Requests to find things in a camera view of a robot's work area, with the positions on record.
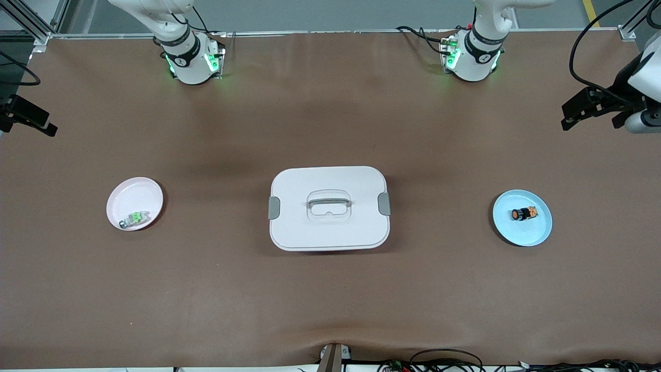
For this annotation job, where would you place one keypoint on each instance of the aluminium frame post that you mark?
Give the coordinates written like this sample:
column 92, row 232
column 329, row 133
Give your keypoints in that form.
column 42, row 37
column 627, row 33

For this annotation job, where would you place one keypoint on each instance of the aluminium table edge rail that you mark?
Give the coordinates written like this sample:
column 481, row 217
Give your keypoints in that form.
column 361, row 31

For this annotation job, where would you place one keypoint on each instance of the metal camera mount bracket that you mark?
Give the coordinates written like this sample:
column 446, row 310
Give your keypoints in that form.
column 330, row 361

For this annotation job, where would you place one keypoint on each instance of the pink round plate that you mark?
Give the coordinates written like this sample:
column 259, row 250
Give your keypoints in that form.
column 129, row 199

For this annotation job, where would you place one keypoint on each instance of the brown table mat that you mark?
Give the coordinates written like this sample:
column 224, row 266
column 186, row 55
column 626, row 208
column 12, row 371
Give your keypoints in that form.
column 330, row 299

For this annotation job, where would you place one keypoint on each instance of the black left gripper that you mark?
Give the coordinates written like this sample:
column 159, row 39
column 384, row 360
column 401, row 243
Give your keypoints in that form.
column 624, row 82

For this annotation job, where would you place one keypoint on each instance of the light blue round plate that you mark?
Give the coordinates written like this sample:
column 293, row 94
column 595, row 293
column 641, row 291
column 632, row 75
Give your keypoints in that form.
column 521, row 235

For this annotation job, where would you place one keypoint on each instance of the white lidded storage box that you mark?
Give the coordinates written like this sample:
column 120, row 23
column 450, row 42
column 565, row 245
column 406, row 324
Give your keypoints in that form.
column 329, row 227

